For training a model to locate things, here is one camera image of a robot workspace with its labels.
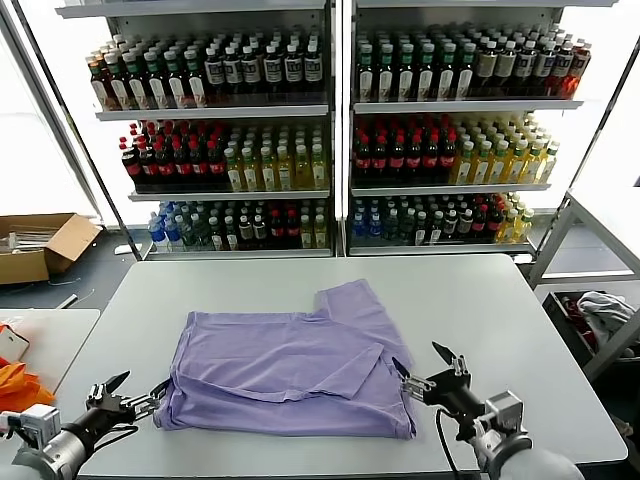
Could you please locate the blue water bottle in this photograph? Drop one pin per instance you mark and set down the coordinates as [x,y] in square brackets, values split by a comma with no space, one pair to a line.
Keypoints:
[375,227]
[173,234]
[156,235]
[359,227]

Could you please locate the green water bottle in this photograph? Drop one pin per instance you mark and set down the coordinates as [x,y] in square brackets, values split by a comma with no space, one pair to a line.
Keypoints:
[391,227]
[406,227]
[188,235]

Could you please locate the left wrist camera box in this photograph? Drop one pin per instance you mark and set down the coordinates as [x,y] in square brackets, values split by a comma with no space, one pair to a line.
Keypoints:
[35,422]

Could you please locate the black storage bin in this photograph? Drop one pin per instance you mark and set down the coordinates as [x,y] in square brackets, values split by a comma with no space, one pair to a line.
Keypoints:
[562,320]

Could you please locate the grey metal strip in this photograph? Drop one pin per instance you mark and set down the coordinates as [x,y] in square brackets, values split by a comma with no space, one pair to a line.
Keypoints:
[67,301]

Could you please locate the open cardboard box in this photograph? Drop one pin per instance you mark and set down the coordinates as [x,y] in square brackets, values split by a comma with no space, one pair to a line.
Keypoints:
[70,245]

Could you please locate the yellow juice bottle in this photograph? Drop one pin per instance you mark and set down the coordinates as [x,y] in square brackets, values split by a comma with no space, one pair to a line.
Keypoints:
[481,167]
[234,175]
[306,235]
[516,167]
[284,175]
[532,167]
[499,167]
[320,234]
[268,175]
[318,173]
[508,227]
[250,175]
[523,225]
[548,166]
[464,167]
[301,174]

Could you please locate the cola bottle red cap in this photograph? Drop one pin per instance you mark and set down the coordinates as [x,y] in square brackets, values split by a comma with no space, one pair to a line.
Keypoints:
[431,162]
[291,230]
[479,222]
[183,170]
[149,170]
[396,162]
[215,170]
[413,162]
[379,162]
[166,170]
[494,221]
[199,170]
[447,161]
[132,170]
[276,230]
[361,162]

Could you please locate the grey white cloth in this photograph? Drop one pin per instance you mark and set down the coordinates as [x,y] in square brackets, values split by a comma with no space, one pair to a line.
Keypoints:
[605,310]

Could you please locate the grey diagonal frame pole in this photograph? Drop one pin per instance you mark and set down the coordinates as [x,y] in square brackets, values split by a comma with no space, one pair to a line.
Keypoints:
[54,125]

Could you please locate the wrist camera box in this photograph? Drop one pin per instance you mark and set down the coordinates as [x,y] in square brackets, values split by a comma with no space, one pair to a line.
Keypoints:
[35,422]
[505,412]

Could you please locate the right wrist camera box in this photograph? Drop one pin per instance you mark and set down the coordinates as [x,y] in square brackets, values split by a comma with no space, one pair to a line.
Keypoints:
[505,412]

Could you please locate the grey metal shelf rack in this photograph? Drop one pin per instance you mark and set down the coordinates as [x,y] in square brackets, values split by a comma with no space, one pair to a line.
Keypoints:
[210,113]
[465,106]

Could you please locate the dark bottle blue-print label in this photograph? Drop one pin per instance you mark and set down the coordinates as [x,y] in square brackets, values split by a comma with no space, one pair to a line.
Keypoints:
[215,72]
[273,70]
[233,71]
[294,69]
[524,66]
[562,67]
[313,69]
[251,71]
[544,66]

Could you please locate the red cloth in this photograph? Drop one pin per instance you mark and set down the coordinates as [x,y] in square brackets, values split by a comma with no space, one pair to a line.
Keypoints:
[582,330]

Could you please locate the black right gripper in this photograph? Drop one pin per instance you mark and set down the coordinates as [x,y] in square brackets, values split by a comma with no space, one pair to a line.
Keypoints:
[457,395]

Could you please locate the small white orange box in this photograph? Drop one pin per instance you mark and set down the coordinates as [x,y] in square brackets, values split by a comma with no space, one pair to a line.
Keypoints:
[12,345]

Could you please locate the black diagonal frame pole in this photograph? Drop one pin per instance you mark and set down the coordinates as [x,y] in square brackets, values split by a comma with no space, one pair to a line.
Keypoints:
[79,135]

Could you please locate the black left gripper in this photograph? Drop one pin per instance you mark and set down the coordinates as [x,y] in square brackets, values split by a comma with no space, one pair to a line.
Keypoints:
[107,412]

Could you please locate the dark tea bottle green cap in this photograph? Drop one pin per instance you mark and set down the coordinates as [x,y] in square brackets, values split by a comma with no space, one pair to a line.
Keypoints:
[426,75]
[406,75]
[136,87]
[365,75]
[196,86]
[385,75]
[156,87]
[176,87]
[119,87]
[446,75]
[465,75]

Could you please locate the grey metal frame cart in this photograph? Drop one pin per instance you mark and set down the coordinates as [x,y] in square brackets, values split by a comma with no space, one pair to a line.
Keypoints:
[590,274]

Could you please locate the dark drink bottle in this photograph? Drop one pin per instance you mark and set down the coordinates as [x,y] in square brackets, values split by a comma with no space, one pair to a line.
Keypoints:
[450,225]
[245,232]
[465,224]
[259,232]

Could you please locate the purple t-shirt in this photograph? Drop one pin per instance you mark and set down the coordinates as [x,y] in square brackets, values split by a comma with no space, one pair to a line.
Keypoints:
[280,390]

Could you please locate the dark bottle beige label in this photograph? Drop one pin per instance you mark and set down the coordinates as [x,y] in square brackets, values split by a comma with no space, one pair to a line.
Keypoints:
[486,67]
[505,66]

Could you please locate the orange cloth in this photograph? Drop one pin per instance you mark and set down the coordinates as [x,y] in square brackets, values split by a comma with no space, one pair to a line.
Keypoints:
[20,390]

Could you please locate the dark bottle white label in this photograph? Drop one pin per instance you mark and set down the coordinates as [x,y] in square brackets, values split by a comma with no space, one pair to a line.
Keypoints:
[216,237]
[421,230]
[231,237]
[436,229]

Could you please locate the small white floor object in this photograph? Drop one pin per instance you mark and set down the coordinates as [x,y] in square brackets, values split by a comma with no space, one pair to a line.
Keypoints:
[121,249]

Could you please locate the orange-red tea bottle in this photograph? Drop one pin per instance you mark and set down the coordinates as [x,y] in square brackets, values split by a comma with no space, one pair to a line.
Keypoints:
[579,70]

